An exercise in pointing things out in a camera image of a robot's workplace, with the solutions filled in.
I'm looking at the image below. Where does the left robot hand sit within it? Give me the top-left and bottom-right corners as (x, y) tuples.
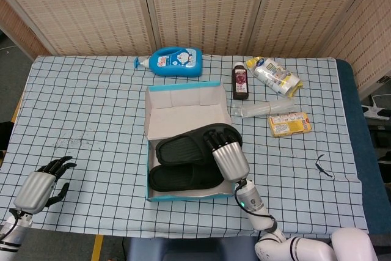
(13, 155), (78, 215)

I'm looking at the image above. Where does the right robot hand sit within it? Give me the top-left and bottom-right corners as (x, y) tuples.
(203, 130), (250, 182)

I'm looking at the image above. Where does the black slipper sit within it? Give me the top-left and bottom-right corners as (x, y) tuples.
(155, 122), (244, 167)
(148, 163), (222, 193)

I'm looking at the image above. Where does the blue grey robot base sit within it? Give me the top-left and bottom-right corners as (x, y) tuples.
(126, 238), (259, 261)

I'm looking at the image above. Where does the blue cardboard shoe box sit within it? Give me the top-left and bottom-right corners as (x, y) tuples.
(144, 81), (242, 202)

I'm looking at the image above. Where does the yellow flat packet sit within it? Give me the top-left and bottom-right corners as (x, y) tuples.
(268, 112), (313, 138)

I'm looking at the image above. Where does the dark juice bottle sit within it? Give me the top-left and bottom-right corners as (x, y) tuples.
(232, 62), (250, 100)

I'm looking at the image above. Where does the black thread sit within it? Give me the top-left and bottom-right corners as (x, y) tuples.
(315, 153), (334, 178)

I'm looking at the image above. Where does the white yellow plastic package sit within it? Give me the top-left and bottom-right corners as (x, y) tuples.
(246, 56), (303, 97)

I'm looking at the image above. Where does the checkered tablecloth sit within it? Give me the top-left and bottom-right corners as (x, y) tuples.
(0, 55), (369, 239)

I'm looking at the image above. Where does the blue detergent pump bottle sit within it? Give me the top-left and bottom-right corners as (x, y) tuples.
(133, 47), (203, 78)

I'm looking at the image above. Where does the blue padded table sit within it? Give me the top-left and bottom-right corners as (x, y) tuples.
(335, 59), (391, 236)

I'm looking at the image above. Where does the white chair base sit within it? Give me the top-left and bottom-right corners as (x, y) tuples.
(362, 94), (391, 120)

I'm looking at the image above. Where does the woven folding screen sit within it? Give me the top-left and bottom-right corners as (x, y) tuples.
(0, 0), (391, 100)

